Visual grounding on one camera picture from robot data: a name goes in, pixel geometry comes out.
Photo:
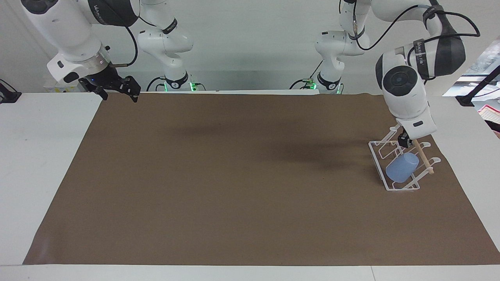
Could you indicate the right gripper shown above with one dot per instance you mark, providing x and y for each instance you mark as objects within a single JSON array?
[{"x": 102, "y": 76}]

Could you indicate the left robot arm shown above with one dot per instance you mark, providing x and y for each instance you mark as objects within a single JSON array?
[{"x": 406, "y": 93}]

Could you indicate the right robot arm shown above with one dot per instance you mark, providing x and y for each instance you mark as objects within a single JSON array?
[{"x": 70, "y": 35}]

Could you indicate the light blue cup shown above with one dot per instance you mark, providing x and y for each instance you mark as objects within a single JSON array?
[{"x": 401, "y": 168}]

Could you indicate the black stand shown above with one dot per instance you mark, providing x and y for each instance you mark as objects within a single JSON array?
[
  {"x": 474, "y": 91},
  {"x": 8, "y": 96}
]

